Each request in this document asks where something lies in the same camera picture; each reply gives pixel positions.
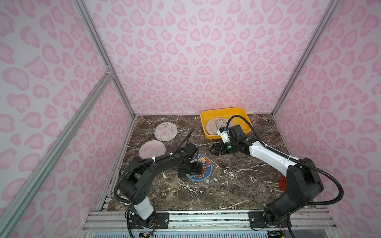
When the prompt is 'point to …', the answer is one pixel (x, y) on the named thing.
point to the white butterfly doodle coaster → (165, 131)
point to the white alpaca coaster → (214, 125)
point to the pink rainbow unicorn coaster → (151, 148)
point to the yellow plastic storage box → (226, 113)
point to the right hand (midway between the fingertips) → (216, 149)
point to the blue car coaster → (207, 167)
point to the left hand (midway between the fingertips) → (196, 174)
